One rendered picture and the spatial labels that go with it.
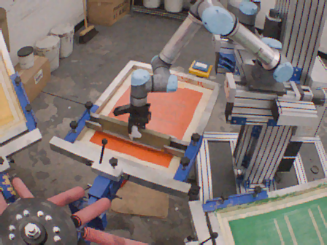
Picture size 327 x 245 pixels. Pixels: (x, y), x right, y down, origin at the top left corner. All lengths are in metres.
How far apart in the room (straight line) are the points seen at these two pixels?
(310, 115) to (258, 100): 0.32
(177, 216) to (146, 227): 0.25
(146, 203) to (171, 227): 0.28
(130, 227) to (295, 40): 1.72
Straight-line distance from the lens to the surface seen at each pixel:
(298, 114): 1.81
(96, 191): 1.46
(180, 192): 1.48
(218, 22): 1.34
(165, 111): 1.94
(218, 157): 2.78
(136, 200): 2.68
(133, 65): 2.23
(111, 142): 1.76
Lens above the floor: 2.21
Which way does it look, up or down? 42 degrees down
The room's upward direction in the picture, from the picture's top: 5 degrees clockwise
